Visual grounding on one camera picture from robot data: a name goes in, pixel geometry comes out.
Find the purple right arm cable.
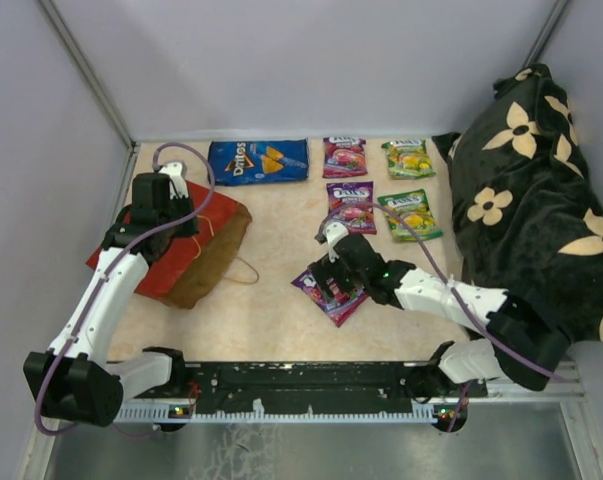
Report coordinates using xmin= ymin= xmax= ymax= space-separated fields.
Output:
xmin=316 ymin=202 xmax=572 ymax=434

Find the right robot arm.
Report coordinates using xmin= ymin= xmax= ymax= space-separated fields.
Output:
xmin=309 ymin=231 xmax=571 ymax=392

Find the black floral blanket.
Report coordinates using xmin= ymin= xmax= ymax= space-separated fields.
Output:
xmin=433 ymin=63 xmax=603 ymax=342

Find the green snack packet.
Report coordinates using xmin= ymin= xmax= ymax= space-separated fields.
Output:
xmin=381 ymin=140 xmax=436 ymax=180

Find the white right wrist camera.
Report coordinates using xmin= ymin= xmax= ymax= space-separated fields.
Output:
xmin=315 ymin=222 xmax=349 ymax=246

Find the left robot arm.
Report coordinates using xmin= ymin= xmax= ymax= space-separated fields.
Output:
xmin=23 ymin=162 xmax=200 ymax=436

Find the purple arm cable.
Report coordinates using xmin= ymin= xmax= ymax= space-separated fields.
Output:
xmin=34 ymin=142 xmax=217 ymax=440
xmin=316 ymin=202 xmax=572 ymax=434

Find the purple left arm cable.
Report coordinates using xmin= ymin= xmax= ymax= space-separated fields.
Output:
xmin=34 ymin=142 xmax=217 ymax=440

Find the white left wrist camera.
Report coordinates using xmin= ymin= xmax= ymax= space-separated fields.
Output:
xmin=152 ymin=160 xmax=190 ymax=200

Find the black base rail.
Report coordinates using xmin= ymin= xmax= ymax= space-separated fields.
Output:
xmin=139 ymin=361 xmax=462 ymax=415

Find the red paper bag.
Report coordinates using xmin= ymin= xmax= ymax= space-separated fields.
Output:
xmin=84 ymin=179 xmax=260 ymax=311

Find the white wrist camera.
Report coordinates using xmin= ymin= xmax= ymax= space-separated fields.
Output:
xmin=152 ymin=160 xmax=190 ymax=200
xmin=315 ymin=222 xmax=349 ymax=246

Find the blue snack packet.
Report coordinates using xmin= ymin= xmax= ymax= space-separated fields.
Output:
xmin=208 ymin=139 xmax=310 ymax=187

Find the purple berries candy packet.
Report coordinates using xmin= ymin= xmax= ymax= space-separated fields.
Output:
xmin=323 ymin=136 xmax=368 ymax=179
xmin=326 ymin=181 xmax=377 ymax=235
xmin=291 ymin=270 xmax=369 ymax=328

